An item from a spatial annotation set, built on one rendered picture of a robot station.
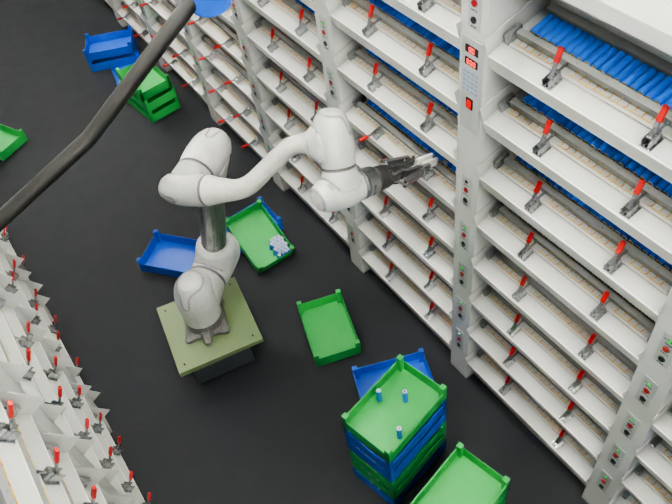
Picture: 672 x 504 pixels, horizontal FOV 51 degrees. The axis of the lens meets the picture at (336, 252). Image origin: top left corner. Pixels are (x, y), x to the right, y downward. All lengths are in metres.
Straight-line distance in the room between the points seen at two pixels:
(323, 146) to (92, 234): 2.05
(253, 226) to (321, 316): 0.60
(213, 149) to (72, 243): 1.59
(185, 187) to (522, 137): 1.05
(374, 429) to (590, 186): 1.10
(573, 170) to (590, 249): 0.22
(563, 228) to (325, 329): 1.46
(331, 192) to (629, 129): 0.82
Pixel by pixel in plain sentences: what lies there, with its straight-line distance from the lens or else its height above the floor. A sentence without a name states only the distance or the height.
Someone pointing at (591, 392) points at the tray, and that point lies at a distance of 2.33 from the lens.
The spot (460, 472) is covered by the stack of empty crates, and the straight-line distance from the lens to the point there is 2.49.
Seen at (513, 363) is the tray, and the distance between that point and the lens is 2.58.
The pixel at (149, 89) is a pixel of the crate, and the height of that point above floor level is 0.21.
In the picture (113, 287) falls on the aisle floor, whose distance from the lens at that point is 3.52.
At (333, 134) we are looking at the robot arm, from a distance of 1.95.
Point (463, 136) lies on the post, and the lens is 1.98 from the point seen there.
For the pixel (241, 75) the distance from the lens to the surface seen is 3.50.
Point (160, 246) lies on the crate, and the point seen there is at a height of 0.00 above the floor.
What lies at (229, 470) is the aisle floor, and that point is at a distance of 2.85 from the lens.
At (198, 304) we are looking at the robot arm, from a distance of 2.73.
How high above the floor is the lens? 2.55
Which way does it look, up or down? 50 degrees down
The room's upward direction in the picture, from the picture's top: 10 degrees counter-clockwise
